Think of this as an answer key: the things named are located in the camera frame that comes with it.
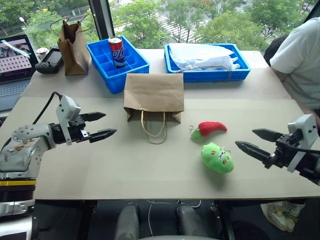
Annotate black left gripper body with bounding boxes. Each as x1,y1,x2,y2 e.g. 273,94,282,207
67,114,91,145

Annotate black chair back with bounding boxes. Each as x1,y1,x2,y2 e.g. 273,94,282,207
263,34,290,68

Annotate red chili plush toy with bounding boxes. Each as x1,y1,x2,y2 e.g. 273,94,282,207
188,121,229,144

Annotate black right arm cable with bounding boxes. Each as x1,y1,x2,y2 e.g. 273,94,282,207
287,145,320,155

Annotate green plush toy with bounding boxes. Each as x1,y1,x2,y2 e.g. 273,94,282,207
200,141,235,175

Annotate dark rounded shape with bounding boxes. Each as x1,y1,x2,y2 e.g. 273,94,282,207
175,203,210,240
114,202,141,240

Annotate small white and purple cup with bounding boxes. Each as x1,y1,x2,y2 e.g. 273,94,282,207
35,47,50,62

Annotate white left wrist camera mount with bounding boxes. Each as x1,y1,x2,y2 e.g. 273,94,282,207
55,94,82,146

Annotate white sneaker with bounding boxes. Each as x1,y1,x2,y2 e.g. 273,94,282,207
259,200,306,233

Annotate black window frame post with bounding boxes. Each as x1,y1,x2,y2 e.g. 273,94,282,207
88,0,116,41

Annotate grey laptop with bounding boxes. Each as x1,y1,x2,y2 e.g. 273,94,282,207
0,34,40,112

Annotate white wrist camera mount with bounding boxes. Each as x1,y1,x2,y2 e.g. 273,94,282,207
55,94,82,146
286,113,319,173

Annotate black handheld game console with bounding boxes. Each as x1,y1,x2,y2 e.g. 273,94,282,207
34,45,64,75

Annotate blue compartment tray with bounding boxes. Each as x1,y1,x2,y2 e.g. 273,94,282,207
85,35,151,95

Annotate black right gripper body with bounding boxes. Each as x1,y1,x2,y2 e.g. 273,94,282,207
264,129,304,170

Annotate person in white shirt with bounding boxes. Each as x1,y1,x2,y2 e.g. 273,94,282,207
269,16,320,121

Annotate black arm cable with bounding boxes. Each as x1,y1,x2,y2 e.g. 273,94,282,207
287,145,320,155
32,91,64,125

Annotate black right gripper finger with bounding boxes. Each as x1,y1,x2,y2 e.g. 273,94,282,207
234,140,273,164
252,128,285,144

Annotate blue plastic crate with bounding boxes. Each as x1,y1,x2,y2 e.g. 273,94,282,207
163,42,252,83

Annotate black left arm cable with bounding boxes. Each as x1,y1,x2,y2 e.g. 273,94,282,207
32,91,64,125

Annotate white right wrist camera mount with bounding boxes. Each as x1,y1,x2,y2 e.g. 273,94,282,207
286,113,319,173

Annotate wide brown paper bag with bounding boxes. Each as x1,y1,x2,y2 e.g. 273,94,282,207
123,72,185,145

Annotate narrow brown paper bag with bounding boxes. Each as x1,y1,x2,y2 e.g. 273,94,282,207
49,13,92,77

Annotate red and blue soda can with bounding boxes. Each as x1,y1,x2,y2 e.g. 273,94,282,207
107,35,128,69

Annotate white plastic bags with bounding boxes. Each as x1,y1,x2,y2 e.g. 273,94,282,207
168,42,241,73

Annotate white cable under table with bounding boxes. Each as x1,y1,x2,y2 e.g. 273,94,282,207
146,199,202,237

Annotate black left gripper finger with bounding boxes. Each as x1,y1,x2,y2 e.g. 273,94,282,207
79,111,107,123
88,128,118,144

